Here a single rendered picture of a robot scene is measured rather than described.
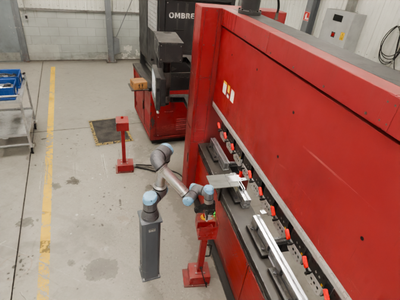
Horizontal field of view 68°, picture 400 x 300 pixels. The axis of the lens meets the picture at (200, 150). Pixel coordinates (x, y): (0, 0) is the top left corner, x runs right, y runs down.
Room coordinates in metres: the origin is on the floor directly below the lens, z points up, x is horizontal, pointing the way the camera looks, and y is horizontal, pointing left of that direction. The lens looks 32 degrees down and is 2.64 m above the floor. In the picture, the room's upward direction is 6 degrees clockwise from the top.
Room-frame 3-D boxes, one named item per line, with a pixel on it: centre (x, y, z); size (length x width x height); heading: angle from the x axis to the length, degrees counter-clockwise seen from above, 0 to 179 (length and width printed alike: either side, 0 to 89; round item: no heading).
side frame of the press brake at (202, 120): (3.15, -0.24, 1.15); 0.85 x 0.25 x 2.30; 108
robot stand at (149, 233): (1.82, 0.36, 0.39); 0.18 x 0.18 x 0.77; 25
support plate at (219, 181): (2.13, -0.23, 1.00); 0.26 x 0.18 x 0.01; 108
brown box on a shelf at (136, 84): (4.17, 1.01, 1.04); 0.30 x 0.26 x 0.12; 25
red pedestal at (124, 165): (3.45, 1.06, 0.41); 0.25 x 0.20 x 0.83; 108
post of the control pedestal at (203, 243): (1.83, -0.12, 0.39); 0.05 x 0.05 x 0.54; 12
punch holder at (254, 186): (1.81, -0.49, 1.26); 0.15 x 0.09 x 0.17; 18
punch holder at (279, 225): (1.43, -0.61, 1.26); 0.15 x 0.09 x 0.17; 18
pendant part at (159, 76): (3.15, 0.53, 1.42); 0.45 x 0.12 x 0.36; 17
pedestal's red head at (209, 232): (1.83, -0.12, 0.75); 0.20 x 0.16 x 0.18; 12
